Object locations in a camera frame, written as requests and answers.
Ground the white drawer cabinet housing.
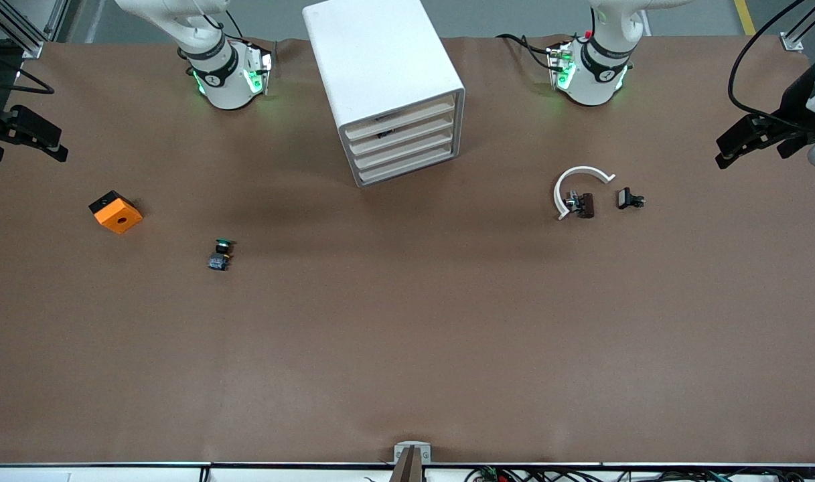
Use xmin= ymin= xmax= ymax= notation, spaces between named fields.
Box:
xmin=302 ymin=0 xmax=466 ymax=188

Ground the orange box with hole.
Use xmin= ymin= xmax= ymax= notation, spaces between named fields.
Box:
xmin=89 ymin=190 xmax=143 ymax=235

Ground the white curved plastic part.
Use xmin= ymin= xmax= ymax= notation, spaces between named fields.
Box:
xmin=553 ymin=165 xmax=615 ymax=222

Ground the brown table cover sheet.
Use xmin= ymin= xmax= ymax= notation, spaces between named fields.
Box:
xmin=0 ymin=33 xmax=815 ymax=466

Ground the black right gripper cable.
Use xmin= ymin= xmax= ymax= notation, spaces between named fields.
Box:
xmin=0 ymin=47 xmax=54 ymax=96

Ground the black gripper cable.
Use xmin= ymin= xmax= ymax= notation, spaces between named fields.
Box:
xmin=0 ymin=47 xmax=54 ymax=96
xmin=727 ymin=0 xmax=810 ymax=131

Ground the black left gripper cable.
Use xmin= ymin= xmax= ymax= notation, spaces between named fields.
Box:
xmin=727 ymin=0 xmax=810 ymax=131

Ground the aluminium frame profile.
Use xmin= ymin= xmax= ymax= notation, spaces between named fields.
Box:
xmin=779 ymin=0 xmax=815 ymax=53
xmin=0 ymin=0 xmax=46 ymax=60

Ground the dark brown switch component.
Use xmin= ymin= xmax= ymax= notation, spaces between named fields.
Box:
xmin=565 ymin=191 xmax=595 ymax=220

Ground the green push button switch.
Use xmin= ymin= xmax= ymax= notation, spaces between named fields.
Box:
xmin=208 ymin=238 xmax=237 ymax=272

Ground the black base cable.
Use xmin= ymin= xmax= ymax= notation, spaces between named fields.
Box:
xmin=223 ymin=7 xmax=274 ymax=51
xmin=496 ymin=32 xmax=557 ymax=73

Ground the black table edge rail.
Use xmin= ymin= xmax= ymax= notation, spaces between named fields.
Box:
xmin=0 ymin=461 xmax=815 ymax=469

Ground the bundle of loose cables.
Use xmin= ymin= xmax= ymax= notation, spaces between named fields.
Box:
xmin=464 ymin=467 xmax=815 ymax=482

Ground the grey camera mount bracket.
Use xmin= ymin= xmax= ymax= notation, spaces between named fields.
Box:
xmin=392 ymin=440 xmax=433 ymax=482

